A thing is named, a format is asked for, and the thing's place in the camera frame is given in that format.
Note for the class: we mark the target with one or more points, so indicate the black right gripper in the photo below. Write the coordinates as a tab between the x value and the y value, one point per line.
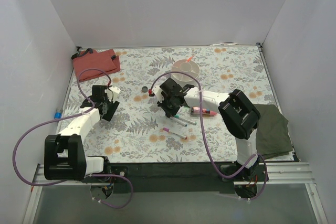
166	106

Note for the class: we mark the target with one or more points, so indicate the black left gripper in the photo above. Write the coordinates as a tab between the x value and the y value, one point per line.
111	109

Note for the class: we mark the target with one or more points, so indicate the teal capped white marker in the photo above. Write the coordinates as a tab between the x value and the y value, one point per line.
181	121

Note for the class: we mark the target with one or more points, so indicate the pink capped white marker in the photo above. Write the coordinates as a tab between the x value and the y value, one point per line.
174	133

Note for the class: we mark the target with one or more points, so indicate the blue capped white marker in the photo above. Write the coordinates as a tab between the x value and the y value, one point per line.
188	121

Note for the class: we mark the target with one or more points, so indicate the blue grey glue stick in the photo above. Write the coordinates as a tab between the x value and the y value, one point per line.
58	113

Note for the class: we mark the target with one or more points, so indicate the white divided round container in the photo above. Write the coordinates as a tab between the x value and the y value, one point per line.
191	68

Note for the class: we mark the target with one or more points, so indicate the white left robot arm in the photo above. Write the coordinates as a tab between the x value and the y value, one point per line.
64	156

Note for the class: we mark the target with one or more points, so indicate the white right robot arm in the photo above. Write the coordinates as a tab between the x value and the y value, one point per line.
240	116

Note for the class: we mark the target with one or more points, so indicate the pink transparent pencil case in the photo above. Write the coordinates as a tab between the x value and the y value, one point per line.
196	111

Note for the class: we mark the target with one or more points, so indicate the small dark round cap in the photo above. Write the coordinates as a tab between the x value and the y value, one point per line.
144	89

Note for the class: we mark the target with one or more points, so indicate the red folded cloth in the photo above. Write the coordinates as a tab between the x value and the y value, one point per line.
86	62

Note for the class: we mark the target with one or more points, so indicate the olive green folded cloth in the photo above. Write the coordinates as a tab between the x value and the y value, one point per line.
272	138

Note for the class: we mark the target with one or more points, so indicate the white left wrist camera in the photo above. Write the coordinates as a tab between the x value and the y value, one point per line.
112	93

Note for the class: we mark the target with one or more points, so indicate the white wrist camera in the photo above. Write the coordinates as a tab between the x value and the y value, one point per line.
112	93
155	92

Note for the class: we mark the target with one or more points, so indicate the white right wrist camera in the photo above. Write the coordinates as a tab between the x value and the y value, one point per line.
155	92

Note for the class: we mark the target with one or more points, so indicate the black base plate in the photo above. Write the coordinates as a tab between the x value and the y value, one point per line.
182	177

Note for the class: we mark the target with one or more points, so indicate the aluminium front rail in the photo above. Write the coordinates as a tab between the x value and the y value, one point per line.
182	193

